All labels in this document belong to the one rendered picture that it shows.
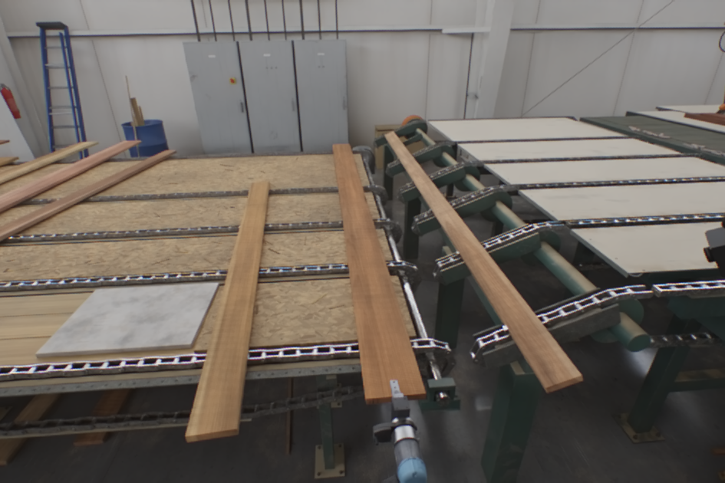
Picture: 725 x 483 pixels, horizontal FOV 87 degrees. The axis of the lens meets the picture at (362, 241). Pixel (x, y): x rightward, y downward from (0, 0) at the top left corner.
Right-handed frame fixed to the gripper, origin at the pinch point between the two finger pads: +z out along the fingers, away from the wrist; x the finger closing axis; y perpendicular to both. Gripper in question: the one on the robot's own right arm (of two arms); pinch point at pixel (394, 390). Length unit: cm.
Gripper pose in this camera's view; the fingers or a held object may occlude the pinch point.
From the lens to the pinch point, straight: 140.2
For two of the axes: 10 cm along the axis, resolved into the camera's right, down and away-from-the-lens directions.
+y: 10.0, -0.6, 0.8
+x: -0.1, -8.9, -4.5
